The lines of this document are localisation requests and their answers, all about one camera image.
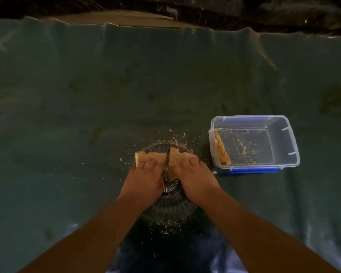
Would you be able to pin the person's right forearm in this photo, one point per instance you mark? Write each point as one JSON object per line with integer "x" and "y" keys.
{"x": 261, "y": 235}

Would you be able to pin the toasted bread slice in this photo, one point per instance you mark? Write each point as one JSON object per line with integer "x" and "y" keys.
{"x": 222, "y": 150}

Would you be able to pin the clear glass plate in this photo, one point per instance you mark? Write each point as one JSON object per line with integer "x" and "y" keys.
{"x": 172, "y": 206}

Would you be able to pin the person's right hand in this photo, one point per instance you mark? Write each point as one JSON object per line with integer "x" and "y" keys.
{"x": 197, "y": 183}

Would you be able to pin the person's dark blue clothing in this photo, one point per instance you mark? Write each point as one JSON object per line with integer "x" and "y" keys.
{"x": 173, "y": 250}

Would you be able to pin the green tablecloth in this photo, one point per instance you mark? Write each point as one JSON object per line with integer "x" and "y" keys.
{"x": 102, "y": 96}

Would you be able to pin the brown cardboard sheet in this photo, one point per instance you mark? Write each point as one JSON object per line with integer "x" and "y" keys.
{"x": 122, "y": 19}

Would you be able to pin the clear plastic container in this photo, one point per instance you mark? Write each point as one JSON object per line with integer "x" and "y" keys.
{"x": 281, "y": 139}

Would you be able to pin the person's right fingers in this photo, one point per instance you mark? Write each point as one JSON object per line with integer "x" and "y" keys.
{"x": 187, "y": 166}

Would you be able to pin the metal knife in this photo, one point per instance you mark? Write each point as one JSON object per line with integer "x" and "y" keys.
{"x": 167, "y": 162}

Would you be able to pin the person's left forearm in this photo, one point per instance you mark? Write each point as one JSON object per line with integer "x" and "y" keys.
{"x": 88, "y": 238}

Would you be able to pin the dark plastic sheet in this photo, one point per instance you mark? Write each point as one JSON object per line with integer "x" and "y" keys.
{"x": 244, "y": 11}

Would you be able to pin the person's left fingers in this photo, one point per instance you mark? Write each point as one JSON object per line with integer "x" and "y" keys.
{"x": 150, "y": 165}

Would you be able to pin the person's left hand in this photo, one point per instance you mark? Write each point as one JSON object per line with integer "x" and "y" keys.
{"x": 140, "y": 187}

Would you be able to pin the toasted bread sandwich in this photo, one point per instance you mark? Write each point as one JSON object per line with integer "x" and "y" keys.
{"x": 177, "y": 156}

